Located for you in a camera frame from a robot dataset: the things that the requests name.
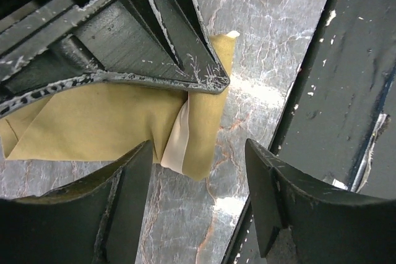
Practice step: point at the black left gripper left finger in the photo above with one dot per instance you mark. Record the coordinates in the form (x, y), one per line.
(96, 219)

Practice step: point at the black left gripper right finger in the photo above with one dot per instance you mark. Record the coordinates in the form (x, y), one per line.
(300, 219)

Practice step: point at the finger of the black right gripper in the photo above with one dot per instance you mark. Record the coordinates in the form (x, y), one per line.
(49, 46)

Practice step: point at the olive green white-band underwear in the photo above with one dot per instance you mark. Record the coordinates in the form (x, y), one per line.
(102, 122)

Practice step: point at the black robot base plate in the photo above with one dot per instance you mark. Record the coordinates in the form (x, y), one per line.
(339, 122)

